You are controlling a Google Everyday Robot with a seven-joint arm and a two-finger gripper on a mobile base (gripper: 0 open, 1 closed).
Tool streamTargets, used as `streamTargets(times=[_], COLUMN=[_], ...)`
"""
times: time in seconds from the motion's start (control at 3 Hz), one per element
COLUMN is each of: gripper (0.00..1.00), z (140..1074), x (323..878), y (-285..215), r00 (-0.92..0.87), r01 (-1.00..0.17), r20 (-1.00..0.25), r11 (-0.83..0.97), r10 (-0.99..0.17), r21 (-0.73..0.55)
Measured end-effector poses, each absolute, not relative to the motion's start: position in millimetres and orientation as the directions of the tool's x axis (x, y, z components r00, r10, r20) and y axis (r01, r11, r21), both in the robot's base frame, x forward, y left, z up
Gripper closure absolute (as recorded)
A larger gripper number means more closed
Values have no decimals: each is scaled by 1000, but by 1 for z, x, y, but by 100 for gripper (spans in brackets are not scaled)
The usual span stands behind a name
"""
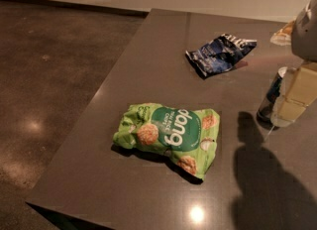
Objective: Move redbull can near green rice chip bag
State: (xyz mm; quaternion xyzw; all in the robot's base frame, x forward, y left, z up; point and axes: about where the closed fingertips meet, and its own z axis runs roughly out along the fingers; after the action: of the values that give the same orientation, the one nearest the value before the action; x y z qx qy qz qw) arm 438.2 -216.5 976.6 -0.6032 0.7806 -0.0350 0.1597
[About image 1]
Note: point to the blue chip bag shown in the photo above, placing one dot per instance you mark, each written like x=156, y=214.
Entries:
x=220, y=55

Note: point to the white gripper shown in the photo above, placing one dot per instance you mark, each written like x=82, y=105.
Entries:
x=305, y=34

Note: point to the redbull can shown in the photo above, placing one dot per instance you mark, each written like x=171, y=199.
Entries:
x=265, y=109

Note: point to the orange snack bag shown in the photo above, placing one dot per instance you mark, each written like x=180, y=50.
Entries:
x=283, y=36

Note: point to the green rice chip bag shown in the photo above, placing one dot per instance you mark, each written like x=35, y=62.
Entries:
x=188, y=138

